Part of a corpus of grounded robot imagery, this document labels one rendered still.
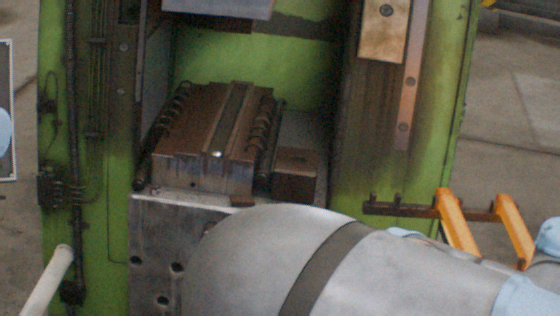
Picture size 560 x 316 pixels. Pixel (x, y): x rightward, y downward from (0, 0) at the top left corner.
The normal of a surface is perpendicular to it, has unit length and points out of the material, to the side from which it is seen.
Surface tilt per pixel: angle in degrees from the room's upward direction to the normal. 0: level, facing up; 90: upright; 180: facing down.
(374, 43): 90
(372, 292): 29
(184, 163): 90
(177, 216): 90
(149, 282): 90
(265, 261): 34
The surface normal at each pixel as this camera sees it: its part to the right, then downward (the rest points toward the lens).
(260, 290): -0.37, -0.46
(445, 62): -0.08, 0.41
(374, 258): 0.02, -0.84
